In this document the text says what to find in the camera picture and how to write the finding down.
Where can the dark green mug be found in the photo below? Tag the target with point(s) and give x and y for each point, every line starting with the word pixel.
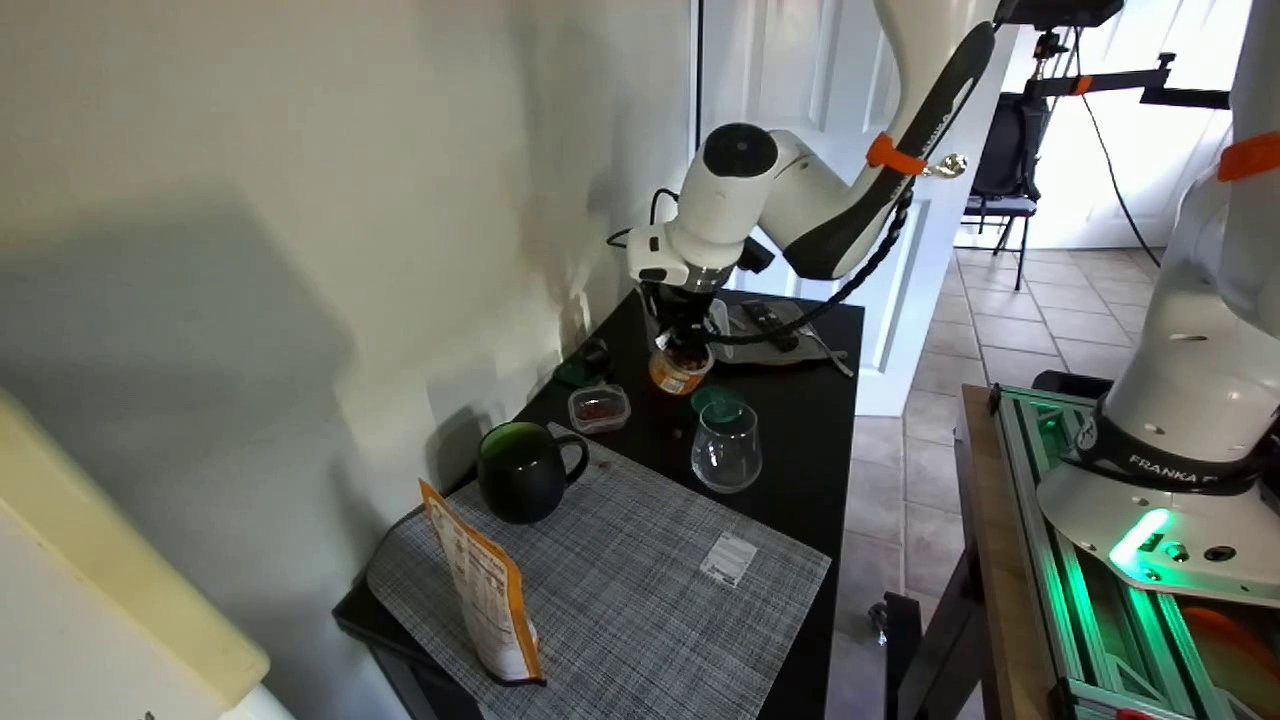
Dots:
pixel 523 473

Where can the grey woven placemat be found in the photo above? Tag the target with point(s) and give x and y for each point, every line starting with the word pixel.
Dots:
pixel 626 584

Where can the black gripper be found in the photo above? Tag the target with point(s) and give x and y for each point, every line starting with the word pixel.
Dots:
pixel 686 307

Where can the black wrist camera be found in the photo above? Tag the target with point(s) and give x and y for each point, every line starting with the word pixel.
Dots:
pixel 752 255

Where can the black camera boom stand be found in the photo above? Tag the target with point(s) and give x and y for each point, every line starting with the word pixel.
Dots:
pixel 1134 83

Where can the yellow can of nuts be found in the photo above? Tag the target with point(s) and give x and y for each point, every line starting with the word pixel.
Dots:
pixel 681 372

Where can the clear glass carafe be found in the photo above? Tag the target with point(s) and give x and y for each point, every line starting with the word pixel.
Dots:
pixel 727 456

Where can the grey quilted pot holder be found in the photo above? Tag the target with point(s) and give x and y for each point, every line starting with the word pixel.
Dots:
pixel 786 349

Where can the dark folding chair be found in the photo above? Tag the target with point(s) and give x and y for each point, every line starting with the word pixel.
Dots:
pixel 1009 152

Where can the green round lid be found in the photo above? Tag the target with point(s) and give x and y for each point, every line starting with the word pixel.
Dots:
pixel 715 396

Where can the silver fork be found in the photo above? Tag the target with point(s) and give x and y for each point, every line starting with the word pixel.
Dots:
pixel 833 359

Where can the wooden robot stand cart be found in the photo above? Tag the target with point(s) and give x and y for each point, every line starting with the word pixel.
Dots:
pixel 984 584

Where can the orange snack pouch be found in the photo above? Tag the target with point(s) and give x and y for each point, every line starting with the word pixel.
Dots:
pixel 485 595

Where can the clear square lunch container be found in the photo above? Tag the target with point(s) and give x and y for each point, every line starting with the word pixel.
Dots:
pixel 602 409

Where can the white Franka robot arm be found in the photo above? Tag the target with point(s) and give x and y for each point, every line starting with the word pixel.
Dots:
pixel 786 187

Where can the black table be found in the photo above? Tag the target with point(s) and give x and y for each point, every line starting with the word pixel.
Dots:
pixel 803 464

